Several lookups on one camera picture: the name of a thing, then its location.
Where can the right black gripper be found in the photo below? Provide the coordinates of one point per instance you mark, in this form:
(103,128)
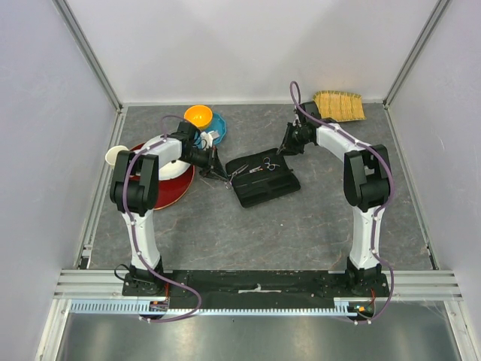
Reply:
(287,146)

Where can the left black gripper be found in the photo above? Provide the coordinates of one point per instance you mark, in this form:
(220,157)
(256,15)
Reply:
(215,168)

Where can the silver thinning scissors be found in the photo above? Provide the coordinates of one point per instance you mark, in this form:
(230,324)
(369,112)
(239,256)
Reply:
(228,183)

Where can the silver scissors with black blades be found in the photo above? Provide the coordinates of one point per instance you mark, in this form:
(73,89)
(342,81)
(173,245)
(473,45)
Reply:
(267,164)

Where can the black zipper tool case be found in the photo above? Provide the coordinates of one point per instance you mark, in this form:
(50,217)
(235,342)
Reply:
(262,186)

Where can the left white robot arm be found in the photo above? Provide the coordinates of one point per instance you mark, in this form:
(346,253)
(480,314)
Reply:
(134,190)

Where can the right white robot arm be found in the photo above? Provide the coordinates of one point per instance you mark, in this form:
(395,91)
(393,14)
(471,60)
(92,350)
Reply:
(367,186)

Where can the white paper plate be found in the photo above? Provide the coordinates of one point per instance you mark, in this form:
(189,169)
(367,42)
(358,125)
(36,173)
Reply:
(173,167)

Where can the teal dotted plate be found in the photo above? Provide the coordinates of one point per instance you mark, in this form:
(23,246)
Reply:
(218,126)

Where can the red round plate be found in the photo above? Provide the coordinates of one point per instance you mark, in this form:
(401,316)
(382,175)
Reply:
(159,194)

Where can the orange bowl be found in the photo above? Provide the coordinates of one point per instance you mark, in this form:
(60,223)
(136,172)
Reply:
(199,115)

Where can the woven bamboo basket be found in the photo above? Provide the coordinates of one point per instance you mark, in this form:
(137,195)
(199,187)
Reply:
(340,106)

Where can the cream yellow mug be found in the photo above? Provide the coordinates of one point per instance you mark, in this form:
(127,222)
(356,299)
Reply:
(111,154)

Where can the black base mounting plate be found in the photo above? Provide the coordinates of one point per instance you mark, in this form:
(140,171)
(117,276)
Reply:
(255,290)

